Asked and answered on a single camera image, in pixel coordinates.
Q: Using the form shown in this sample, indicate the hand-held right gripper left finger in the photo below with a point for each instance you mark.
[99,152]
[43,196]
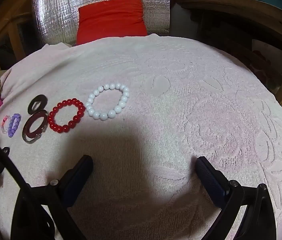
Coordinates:
[76,183]

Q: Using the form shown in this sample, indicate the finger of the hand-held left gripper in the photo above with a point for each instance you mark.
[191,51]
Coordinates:
[5,150]

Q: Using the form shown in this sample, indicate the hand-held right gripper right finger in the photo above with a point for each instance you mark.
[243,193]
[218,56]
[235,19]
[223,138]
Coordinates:
[209,180]

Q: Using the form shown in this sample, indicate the dark metal bangle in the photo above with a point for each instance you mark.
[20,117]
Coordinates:
[27,130]

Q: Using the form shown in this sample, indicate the pale pink embossed towel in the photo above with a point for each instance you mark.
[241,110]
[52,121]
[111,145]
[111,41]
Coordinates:
[156,80]

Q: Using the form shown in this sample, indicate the silver insulation foil sheet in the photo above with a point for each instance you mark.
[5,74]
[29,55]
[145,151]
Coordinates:
[53,12]

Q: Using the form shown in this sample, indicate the red cushion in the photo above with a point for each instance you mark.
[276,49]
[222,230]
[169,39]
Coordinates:
[111,20]

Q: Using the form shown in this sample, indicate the dark wooden shelf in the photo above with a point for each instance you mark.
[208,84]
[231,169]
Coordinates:
[230,7]

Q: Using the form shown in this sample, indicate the wooden chair frame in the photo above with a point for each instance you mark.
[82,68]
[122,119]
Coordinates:
[16,37]

